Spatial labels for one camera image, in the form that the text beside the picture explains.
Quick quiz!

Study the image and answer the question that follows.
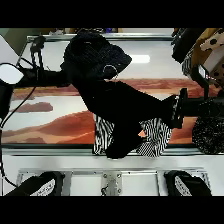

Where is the silver frame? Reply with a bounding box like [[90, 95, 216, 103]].
[[0, 32, 224, 197]]

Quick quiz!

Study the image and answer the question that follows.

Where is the dark navy garment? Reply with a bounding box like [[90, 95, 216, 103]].
[[61, 29, 133, 81]]

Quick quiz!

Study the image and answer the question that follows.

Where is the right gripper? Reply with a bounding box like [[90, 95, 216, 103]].
[[171, 87, 190, 130]]

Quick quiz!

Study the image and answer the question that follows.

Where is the black cable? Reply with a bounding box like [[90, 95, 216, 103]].
[[0, 84, 38, 188]]

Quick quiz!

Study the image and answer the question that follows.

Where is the black and white striped garment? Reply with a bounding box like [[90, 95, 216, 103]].
[[70, 77, 184, 160]]

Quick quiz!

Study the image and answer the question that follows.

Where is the mustard spotted garment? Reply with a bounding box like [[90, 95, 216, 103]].
[[190, 27, 224, 89]]

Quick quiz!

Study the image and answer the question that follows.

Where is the black speckled garment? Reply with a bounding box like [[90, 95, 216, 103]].
[[192, 114, 224, 155]]

